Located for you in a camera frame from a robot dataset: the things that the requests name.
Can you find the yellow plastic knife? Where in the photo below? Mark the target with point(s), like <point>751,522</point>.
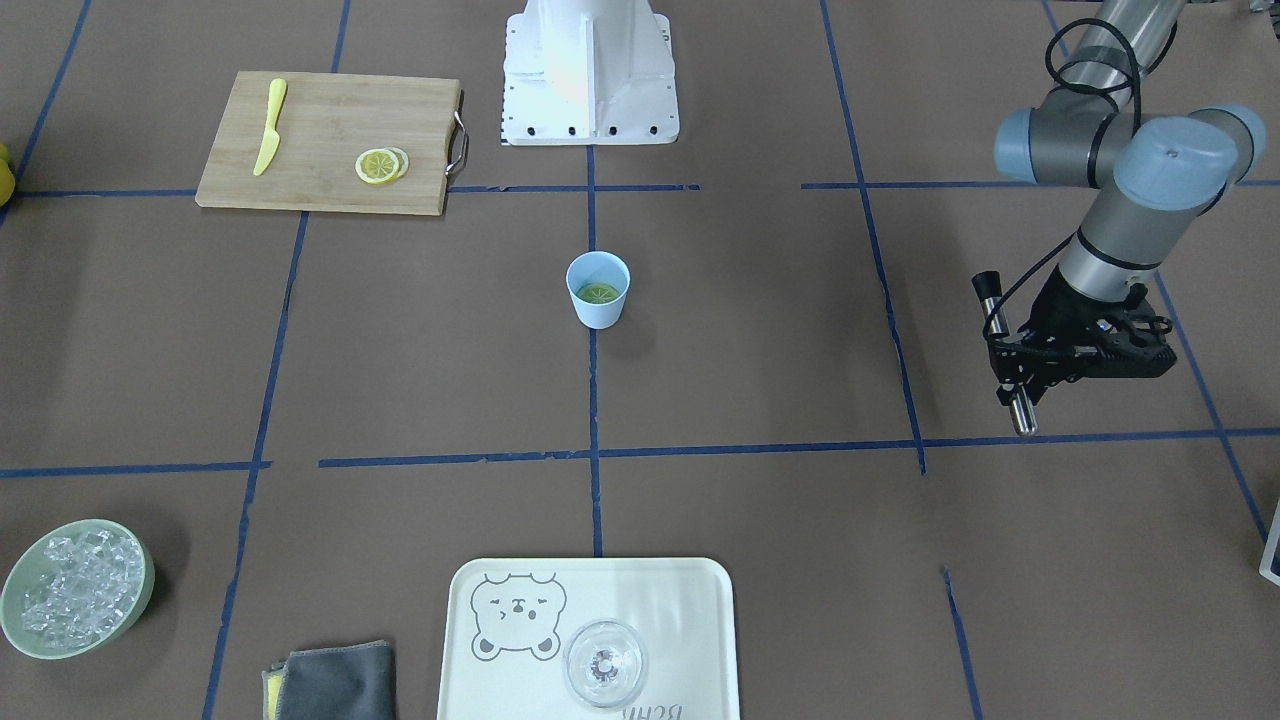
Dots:
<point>270,140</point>

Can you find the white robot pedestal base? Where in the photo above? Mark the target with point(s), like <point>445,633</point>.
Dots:
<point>589,73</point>

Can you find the light blue plastic cup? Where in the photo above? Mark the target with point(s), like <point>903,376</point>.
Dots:
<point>598,266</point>

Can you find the clear wine glass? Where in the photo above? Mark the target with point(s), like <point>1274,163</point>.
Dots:
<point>605,664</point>

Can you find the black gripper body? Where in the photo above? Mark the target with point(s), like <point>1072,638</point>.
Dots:
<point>1060,308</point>

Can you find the bamboo cutting board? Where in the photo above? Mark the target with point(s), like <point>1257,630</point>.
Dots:
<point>327,120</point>

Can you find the grey folded cloth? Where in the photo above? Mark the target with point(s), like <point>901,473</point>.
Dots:
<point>353,682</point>

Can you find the cream bear tray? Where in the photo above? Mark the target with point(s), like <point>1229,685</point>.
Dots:
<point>509,623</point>

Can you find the yellow lemon slice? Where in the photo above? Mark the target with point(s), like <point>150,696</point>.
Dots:
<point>597,293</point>

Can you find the white wire cup rack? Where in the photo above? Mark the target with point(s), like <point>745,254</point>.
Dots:
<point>1268,560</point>

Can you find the steel muddler black tip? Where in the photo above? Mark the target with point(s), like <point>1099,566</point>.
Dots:
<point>1011,392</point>

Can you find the green bowl of ice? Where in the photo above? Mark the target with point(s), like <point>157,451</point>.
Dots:
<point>78,588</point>

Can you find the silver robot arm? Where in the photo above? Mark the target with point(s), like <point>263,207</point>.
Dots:
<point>1154,174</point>

